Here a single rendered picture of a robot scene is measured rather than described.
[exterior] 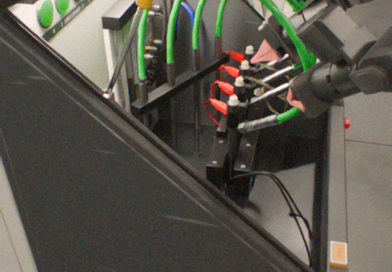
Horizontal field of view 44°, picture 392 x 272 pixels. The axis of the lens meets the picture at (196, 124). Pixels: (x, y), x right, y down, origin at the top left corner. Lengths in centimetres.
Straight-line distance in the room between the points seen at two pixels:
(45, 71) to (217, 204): 31
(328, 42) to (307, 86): 11
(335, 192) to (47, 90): 66
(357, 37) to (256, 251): 35
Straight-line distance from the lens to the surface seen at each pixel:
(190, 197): 72
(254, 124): 91
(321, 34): 67
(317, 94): 76
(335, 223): 102
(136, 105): 106
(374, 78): 62
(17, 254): 100
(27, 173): 82
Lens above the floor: 167
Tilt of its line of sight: 35 degrees down
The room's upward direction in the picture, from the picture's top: 1 degrees counter-clockwise
